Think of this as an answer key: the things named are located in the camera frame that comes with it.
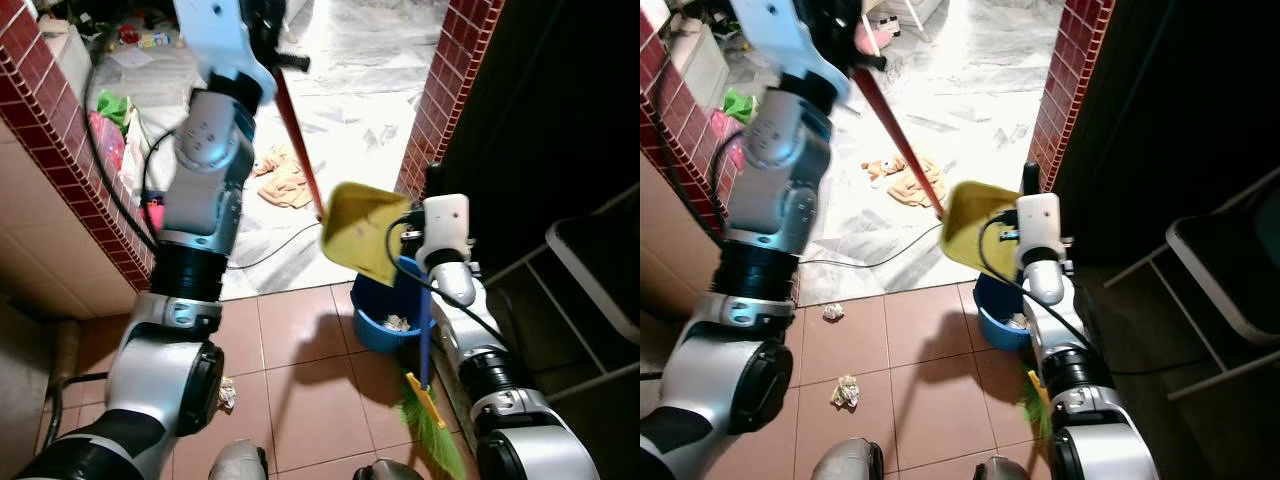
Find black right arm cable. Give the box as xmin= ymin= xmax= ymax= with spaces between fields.
xmin=978 ymin=212 xmax=1096 ymax=356
xmin=386 ymin=216 xmax=509 ymax=353

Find robot leg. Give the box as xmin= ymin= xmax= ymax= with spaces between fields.
xmin=351 ymin=457 xmax=422 ymax=480
xmin=204 ymin=439 xmax=270 ymax=480
xmin=811 ymin=437 xmax=887 ymax=480
xmin=971 ymin=454 xmax=1032 ymax=480

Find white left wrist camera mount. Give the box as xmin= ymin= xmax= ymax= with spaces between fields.
xmin=172 ymin=0 xmax=279 ymax=103
xmin=730 ymin=0 xmax=853 ymax=99

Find thin black floor cable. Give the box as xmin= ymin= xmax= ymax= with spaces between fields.
xmin=227 ymin=222 xmax=322 ymax=272
xmin=799 ymin=222 xmax=947 ymax=272

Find pink bag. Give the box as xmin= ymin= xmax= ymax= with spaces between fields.
xmin=87 ymin=110 xmax=128 ymax=173
xmin=709 ymin=109 xmax=748 ymax=173

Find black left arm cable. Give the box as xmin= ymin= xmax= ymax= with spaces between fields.
xmin=83 ymin=40 xmax=183 ymax=257
xmin=655 ymin=125 xmax=746 ymax=241

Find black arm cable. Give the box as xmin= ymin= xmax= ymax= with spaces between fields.
xmin=83 ymin=40 xmax=183 ymax=257
xmin=655 ymin=125 xmax=746 ymax=241
xmin=386 ymin=216 xmax=509 ymax=353
xmin=978 ymin=212 xmax=1096 ymax=356

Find green broom with blue handle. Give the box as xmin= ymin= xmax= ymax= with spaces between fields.
xmin=1017 ymin=160 xmax=1057 ymax=443
xmin=399 ymin=163 xmax=468 ymax=480

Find green cloth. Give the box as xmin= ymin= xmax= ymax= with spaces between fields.
xmin=721 ymin=87 xmax=759 ymax=127
xmin=96 ymin=89 xmax=132 ymax=128

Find dark folding chair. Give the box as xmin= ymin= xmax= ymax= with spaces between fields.
xmin=1100 ymin=192 xmax=1280 ymax=403
xmin=478 ymin=183 xmax=641 ymax=403

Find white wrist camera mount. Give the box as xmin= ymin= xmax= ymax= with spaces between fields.
xmin=1014 ymin=192 xmax=1067 ymax=267
xmin=172 ymin=0 xmax=279 ymax=103
xmin=414 ymin=194 xmax=472 ymax=267
xmin=730 ymin=0 xmax=853 ymax=99

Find pink toy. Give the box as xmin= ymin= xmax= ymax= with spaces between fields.
xmin=854 ymin=21 xmax=895 ymax=57

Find robot left leg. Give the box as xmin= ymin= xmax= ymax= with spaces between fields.
xmin=811 ymin=437 xmax=887 ymax=480
xmin=204 ymin=439 xmax=270 ymax=480

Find yellow dustpan with red handle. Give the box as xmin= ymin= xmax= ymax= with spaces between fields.
xmin=268 ymin=62 xmax=429 ymax=291
xmin=853 ymin=68 xmax=1023 ymax=283

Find robot right leg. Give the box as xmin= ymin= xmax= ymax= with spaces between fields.
xmin=971 ymin=454 xmax=1032 ymax=480
xmin=351 ymin=457 xmax=422 ymax=480

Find orange cloth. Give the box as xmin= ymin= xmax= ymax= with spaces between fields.
xmin=864 ymin=153 xmax=947 ymax=210
xmin=253 ymin=147 xmax=314 ymax=210

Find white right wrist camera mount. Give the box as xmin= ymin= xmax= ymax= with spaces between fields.
xmin=414 ymin=194 xmax=472 ymax=267
xmin=1014 ymin=192 xmax=1067 ymax=267

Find blue plastic bucket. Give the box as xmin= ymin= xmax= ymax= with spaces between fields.
xmin=973 ymin=272 xmax=1034 ymax=352
xmin=350 ymin=255 xmax=437 ymax=354

